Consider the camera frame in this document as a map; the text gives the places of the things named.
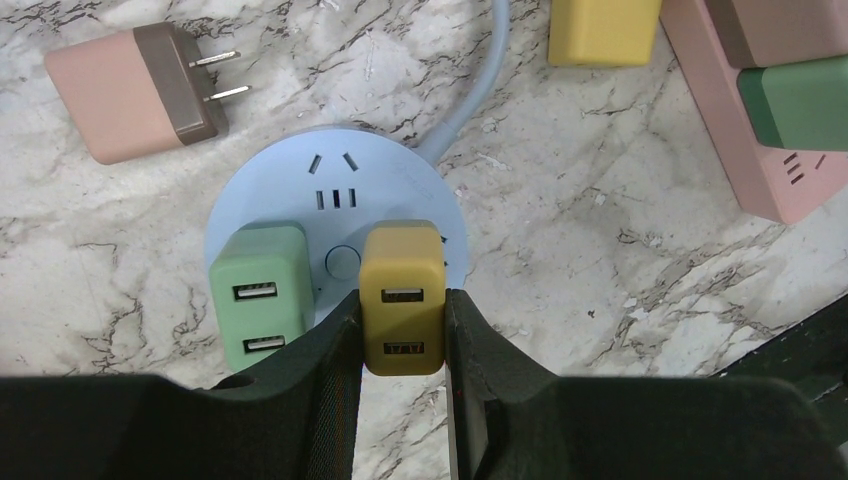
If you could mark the blue round power socket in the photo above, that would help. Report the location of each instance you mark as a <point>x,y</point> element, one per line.
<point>337,183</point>

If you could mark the brown pink small charger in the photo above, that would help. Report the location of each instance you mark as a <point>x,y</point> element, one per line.
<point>140,91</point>

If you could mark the pink charger adapter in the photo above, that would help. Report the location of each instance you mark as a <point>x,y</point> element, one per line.
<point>765,33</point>

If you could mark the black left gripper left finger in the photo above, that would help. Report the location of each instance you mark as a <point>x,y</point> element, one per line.
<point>292,415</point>

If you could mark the green charger adapter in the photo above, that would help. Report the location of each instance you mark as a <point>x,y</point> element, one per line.
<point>798,106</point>

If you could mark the pink power strip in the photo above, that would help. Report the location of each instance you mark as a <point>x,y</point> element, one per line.
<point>777,184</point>

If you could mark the black metal base rail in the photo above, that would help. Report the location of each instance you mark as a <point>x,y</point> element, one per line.
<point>812,356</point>

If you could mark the yellow olive charger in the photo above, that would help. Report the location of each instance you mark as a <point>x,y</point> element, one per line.
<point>402,292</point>
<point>602,33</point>

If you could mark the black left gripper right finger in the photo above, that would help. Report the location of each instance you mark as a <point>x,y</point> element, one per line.
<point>511,418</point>

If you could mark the green charger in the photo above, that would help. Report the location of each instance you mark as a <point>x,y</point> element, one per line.
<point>261,286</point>

